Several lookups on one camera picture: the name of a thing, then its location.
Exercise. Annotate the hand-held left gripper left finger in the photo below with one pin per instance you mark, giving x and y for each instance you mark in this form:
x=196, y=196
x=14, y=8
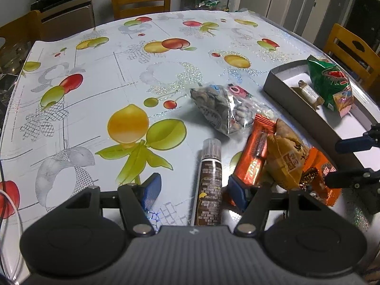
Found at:
x=151, y=190

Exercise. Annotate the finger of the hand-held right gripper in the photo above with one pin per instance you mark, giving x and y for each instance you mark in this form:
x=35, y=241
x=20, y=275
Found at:
x=344, y=179
x=351, y=145

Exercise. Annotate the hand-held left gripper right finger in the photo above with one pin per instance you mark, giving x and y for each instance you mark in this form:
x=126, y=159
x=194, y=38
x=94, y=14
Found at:
x=237, y=193

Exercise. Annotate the orange snack bar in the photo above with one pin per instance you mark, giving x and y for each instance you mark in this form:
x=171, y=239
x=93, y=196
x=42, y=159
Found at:
x=256, y=151

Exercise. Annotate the grey cardboard box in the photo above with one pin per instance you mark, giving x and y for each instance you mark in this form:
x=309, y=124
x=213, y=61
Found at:
x=285, y=92

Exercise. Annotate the orange snack packet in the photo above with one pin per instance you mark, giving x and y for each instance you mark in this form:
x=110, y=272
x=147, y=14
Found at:
x=319, y=166

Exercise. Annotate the brown snack tube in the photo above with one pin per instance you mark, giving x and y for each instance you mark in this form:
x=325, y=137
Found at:
x=209, y=181

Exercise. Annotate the yellow pastry packet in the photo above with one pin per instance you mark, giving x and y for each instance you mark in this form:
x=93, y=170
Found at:
x=285, y=160

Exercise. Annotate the green prawn cracker bag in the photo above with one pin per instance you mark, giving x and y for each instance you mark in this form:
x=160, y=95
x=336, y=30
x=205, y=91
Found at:
x=331, y=83

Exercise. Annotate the gold wrapped pastry packet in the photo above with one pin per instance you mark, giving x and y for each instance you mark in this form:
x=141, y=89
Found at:
x=310, y=93

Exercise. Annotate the clear bag of nuts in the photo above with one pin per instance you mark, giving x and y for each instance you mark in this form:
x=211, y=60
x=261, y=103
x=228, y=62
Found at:
x=216, y=109

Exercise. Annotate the pink candy packet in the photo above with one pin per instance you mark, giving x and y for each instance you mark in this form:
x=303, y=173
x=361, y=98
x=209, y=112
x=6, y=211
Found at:
x=239, y=90

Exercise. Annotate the fruit print tablecloth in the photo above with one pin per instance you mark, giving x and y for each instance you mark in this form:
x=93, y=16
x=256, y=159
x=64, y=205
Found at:
x=118, y=74

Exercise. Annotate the dark door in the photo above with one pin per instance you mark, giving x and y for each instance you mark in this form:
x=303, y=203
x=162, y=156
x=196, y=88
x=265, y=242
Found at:
x=363, y=14

